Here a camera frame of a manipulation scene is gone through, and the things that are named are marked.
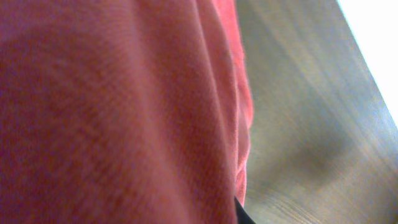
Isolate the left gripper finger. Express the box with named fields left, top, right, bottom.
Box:
left=234, top=197, right=256, bottom=224

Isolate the red soccer t-shirt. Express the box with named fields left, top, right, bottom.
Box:
left=1, top=0, right=253, bottom=223

